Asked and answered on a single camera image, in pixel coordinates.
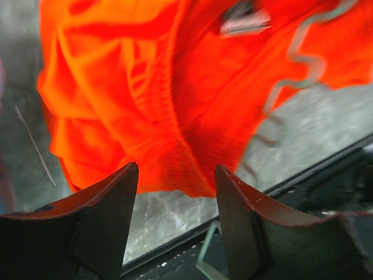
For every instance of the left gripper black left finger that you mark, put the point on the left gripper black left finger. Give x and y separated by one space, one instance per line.
82 236

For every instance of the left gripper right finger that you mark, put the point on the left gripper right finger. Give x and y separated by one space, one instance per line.
265 239

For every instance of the orange shorts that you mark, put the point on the orange shorts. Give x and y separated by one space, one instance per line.
155 82

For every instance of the green plastic hanger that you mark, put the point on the green plastic hanger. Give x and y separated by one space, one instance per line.
316 67

